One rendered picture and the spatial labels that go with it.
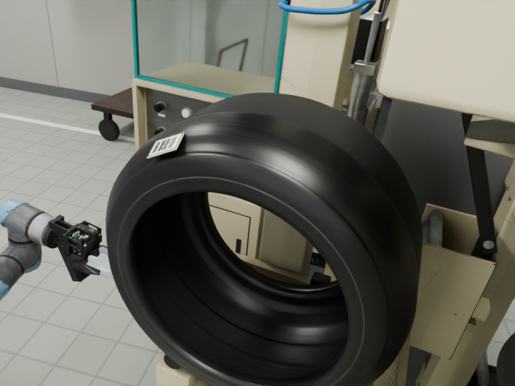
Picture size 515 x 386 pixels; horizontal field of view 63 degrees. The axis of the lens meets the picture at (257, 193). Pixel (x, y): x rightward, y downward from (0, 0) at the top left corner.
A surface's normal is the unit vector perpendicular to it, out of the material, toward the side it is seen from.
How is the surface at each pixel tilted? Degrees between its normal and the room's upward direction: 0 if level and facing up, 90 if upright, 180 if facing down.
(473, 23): 90
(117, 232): 87
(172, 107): 90
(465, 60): 90
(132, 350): 0
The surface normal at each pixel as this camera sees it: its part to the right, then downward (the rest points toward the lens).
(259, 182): -0.33, 0.27
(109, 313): 0.10, -0.86
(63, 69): -0.22, 0.47
